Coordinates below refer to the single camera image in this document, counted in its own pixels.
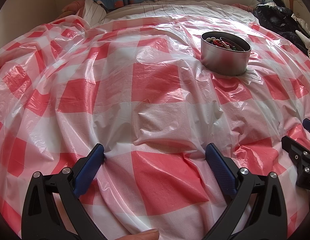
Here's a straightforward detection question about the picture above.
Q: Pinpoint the pink cloth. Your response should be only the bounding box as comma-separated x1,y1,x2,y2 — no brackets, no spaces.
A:
61,0,86,18

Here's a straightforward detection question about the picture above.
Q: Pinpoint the round metal tin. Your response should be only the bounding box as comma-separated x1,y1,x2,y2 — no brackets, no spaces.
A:
200,31,251,77

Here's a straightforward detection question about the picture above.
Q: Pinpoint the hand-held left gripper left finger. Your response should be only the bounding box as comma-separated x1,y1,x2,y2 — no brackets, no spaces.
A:
21,144,105,240

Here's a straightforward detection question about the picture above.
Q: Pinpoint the white striped pillow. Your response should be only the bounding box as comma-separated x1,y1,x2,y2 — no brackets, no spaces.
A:
81,0,108,27

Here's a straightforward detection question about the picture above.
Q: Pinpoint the person's left hand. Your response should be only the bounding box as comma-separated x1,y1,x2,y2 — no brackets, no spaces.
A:
112,231,160,240

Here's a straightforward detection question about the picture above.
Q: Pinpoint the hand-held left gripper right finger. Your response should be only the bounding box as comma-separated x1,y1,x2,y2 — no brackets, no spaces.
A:
205,143,292,240

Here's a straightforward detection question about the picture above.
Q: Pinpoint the beige garment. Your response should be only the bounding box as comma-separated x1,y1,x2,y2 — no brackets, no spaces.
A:
291,12,310,61

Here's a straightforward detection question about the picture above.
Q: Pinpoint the white striped bedsheet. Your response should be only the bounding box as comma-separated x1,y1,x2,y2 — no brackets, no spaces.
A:
102,0,257,27

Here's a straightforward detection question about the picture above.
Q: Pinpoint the red white checkered plastic sheet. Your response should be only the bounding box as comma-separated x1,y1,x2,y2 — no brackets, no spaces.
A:
0,15,310,240

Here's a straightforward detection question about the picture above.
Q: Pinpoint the black puffer jacket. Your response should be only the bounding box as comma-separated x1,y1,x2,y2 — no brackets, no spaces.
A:
254,0,308,53

